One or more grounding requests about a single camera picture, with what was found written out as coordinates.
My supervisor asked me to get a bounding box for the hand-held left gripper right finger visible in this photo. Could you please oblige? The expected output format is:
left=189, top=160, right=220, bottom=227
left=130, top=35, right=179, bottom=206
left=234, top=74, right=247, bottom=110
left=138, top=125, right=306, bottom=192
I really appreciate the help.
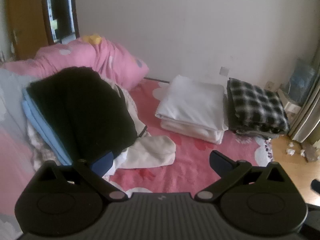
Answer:
left=195, top=150, right=292, bottom=202

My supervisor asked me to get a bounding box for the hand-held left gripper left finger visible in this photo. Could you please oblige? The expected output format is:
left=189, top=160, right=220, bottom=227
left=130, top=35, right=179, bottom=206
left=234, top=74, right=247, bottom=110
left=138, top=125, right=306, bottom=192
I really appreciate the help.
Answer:
left=36, top=151, right=127, bottom=202

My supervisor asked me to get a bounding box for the white bear-print sweatshirt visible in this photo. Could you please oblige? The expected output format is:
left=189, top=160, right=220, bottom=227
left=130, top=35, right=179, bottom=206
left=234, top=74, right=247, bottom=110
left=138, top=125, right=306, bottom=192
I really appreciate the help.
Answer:
left=155, top=74, right=225, bottom=132

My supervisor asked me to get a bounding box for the white shirt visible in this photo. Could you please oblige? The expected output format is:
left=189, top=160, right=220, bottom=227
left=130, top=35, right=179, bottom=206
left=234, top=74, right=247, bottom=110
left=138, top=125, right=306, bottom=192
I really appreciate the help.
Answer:
left=104, top=151, right=132, bottom=180

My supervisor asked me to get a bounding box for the pink floral blanket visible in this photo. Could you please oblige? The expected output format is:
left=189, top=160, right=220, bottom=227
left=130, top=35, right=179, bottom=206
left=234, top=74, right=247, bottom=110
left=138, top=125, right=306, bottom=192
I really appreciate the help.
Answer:
left=100, top=79, right=275, bottom=195

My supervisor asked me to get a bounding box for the pale pink folded garment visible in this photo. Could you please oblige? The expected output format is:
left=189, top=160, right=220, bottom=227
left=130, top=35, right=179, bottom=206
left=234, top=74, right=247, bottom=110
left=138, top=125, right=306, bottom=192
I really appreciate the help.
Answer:
left=160, top=119, right=228, bottom=145

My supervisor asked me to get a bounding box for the beige folded garment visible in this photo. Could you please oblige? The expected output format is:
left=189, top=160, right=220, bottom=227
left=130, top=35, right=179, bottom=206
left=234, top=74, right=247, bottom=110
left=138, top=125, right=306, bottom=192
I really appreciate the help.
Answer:
left=234, top=129, right=279, bottom=139

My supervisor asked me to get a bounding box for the white garment dark trim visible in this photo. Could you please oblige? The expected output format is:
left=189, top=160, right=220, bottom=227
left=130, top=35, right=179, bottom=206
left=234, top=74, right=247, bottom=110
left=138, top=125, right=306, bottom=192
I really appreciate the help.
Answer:
left=107, top=79, right=152, bottom=140

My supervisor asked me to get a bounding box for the black garment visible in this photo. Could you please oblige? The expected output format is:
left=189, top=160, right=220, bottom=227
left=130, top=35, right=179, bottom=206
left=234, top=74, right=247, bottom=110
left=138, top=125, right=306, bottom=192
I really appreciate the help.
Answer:
left=26, top=66, right=138, bottom=160

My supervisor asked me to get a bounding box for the dark plaid folded garment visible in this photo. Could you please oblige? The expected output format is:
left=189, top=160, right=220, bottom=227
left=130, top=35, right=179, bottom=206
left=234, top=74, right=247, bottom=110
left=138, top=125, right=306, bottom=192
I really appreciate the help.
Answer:
left=226, top=77, right=290, bottom=134

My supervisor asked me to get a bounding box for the light blue garment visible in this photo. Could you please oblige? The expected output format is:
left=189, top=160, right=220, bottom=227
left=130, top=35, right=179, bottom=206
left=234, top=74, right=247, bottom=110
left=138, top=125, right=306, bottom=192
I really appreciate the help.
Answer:
left=21, top=87, right=73, bottom=166

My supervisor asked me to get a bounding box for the white water dispenser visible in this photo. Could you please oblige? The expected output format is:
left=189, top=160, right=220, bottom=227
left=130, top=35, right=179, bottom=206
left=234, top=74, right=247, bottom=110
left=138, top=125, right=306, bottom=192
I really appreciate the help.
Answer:
left=277, top=89, right=302, bottom=117

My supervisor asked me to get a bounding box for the beige curtain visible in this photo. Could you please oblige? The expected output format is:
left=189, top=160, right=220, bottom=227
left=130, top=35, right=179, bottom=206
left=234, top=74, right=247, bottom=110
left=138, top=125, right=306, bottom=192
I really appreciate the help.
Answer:
left=290, top=52, right=320, bottom=145

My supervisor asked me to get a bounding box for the pink grey floral quilt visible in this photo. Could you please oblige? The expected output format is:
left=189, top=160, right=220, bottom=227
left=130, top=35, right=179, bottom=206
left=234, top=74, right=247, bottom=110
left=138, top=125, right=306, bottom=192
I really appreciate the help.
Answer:
left=0, top=39, right=149, bottom=230

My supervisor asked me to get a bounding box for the blue water bottle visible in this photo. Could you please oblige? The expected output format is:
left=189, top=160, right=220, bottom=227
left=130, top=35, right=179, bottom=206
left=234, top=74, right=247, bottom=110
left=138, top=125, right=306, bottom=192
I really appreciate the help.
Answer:
left=287, top=59, right=317, bottom=104

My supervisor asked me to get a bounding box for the yellow plush toy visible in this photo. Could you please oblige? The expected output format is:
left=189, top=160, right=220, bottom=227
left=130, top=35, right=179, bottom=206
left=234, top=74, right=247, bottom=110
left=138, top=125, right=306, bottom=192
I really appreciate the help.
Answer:
left=83, top=33, right=102, bottom=45

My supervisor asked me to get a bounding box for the wooden wardrobe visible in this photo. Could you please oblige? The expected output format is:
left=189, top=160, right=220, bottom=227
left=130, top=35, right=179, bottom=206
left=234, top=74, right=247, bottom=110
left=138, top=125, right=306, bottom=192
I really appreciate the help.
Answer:
left=5, top=0, right=48, bottom=62

